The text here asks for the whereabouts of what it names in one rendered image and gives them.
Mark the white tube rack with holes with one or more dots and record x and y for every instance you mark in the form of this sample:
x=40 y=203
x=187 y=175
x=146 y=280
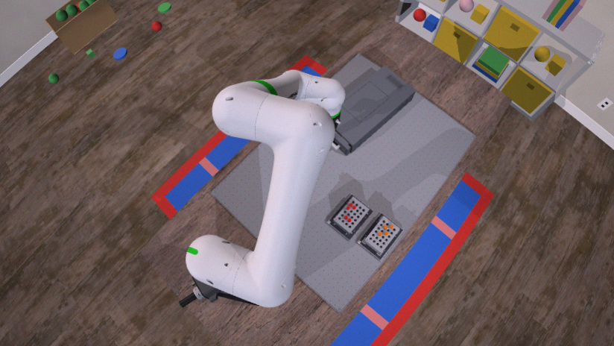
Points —
x=375 y=241
x=352 y=214

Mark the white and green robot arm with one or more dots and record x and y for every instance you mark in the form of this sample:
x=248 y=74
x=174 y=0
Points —
x=300 y=134

